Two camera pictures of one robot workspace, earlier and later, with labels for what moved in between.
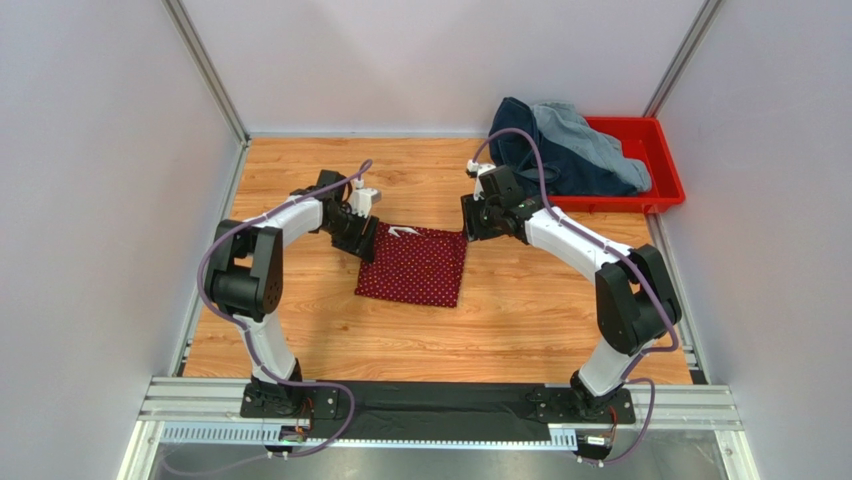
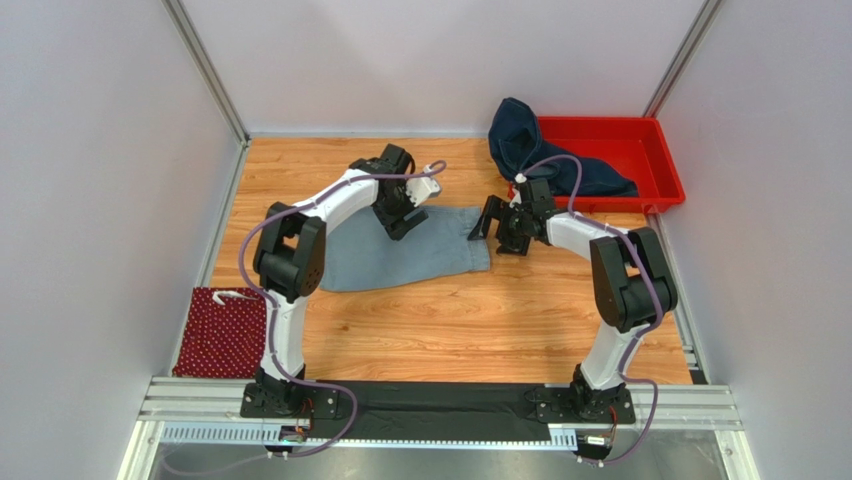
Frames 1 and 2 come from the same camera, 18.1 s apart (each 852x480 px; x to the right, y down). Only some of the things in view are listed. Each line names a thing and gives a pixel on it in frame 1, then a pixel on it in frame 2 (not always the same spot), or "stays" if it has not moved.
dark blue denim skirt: (565, 174) stays
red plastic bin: (641, 138) stays
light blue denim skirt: (564, 122) to (359, 252)
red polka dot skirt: (425, 268) to (224, 334)
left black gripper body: (346, 230) to (400, 200)
